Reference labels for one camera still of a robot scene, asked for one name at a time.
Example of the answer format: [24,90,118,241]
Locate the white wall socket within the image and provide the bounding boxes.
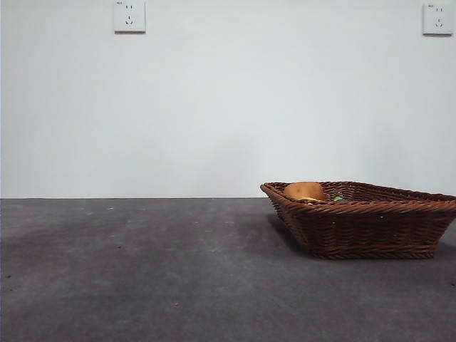
[423,3,454,36]
[113,0,147,35]

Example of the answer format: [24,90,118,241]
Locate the brown potato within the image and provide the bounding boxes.
[284,181,328,202]

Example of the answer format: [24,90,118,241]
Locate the brown wicker basket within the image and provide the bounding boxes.
[259,181,456,260]

